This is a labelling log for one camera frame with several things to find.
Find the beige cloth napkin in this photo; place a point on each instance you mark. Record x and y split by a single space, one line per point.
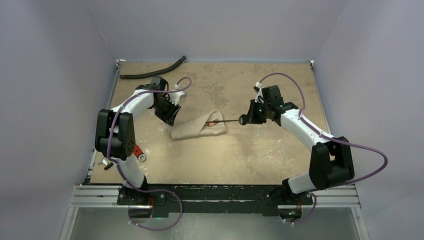
199 127

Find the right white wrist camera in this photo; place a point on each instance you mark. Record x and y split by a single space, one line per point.
259 94

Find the black foam tube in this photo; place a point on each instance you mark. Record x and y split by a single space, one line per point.
154 73

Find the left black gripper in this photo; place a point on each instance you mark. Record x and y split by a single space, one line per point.
173 109

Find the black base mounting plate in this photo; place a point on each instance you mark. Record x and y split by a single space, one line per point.
163 199

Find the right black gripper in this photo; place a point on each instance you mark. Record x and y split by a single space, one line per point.
253 112

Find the aluminium frame rail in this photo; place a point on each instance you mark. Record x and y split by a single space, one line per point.
106 196

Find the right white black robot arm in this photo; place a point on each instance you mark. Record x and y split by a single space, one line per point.
331 160

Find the red handled wrench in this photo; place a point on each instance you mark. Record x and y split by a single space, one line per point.
139 154

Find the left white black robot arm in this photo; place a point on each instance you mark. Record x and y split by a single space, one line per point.
115 133

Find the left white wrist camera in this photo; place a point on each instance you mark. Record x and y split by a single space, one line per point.
175 97

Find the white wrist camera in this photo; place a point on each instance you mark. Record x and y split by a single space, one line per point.
259 94
175 97

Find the black spoon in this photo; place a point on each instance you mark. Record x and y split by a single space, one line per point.
240 120

